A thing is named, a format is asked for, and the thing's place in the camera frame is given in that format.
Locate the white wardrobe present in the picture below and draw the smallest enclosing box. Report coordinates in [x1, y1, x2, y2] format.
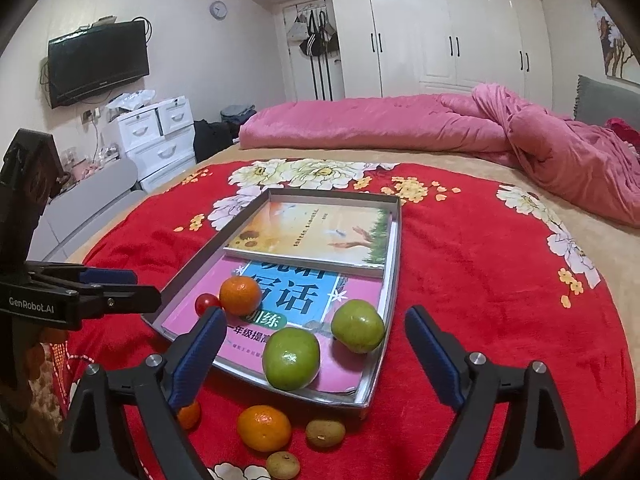
[246, 0, 553, 101]

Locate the white plastic bag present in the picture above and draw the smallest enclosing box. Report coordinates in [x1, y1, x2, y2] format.
[107, 90, 157, 111]

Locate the sunflower cover book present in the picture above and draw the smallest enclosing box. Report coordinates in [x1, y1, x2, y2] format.
[222, 201, 398, 278]

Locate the dark clothes pile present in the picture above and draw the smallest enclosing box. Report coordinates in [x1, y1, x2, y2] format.
[220, 105, 258, 128]

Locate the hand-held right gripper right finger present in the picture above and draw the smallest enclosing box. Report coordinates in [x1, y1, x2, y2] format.
[404, 305, 581, 480]

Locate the pink book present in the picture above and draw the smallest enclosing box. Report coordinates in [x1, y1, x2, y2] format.
[161, 255, 386, 393]

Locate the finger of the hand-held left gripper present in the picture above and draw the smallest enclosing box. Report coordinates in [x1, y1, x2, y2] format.
[26, 260, 139, 288]
[30, 278, 162, 321]

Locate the small brown kiwi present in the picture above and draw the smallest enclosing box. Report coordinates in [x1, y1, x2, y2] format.
[265, 451, 301, 480]

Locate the red tomato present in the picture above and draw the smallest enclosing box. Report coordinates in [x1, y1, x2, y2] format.
[194, 293, 222, 317]

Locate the floral wall painting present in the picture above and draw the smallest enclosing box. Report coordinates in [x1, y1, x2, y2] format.
[587, 0, 640, 81]

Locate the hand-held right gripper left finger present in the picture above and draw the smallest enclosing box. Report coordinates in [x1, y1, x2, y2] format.
[59, 306, 228, 480]

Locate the black floor bag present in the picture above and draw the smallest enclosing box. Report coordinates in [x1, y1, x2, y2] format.
[193, 119, 238, 161]

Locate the pink duvet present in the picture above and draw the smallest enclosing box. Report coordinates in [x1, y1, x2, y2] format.
[239, 82, 640, 228]

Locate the grey cardboard box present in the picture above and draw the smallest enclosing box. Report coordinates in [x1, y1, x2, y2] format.
[141, 188, 402, 407]

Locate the green jujube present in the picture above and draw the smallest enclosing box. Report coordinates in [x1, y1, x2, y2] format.
[262, 327, 321, 392]
[331, 299, 386, 354]

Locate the black wall television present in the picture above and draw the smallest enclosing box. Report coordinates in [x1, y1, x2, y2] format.
[47, 20, 151, 109]

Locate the small white drawer box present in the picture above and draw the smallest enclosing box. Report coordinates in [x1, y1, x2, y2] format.
[157, 97, 195, 136]
[116, 108, 163, 151]

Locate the orange mandarin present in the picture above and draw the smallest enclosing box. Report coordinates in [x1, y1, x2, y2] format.
[237, 405, 292, 453]
[176, 401, 202, 431]
[220, 276, 262, 316]

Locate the black striped hanging bag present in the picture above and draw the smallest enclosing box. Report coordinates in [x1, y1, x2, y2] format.
[299, 10, 326, 58]

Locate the person's left hand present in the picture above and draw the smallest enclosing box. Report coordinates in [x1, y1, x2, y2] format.
[24, 327, 68, 378]

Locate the white drawer cabinet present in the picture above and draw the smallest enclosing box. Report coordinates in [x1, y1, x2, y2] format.
[125, 127, 198, 193]

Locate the red pillow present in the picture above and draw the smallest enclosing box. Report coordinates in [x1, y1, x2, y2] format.
[605, 117, 640, 148]

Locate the red floral blanket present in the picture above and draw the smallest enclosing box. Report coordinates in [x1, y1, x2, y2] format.
[60, 159, 628, 480]

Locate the grey padded headboard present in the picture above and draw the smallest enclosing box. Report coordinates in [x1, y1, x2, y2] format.
[572, 75, 640, 131]

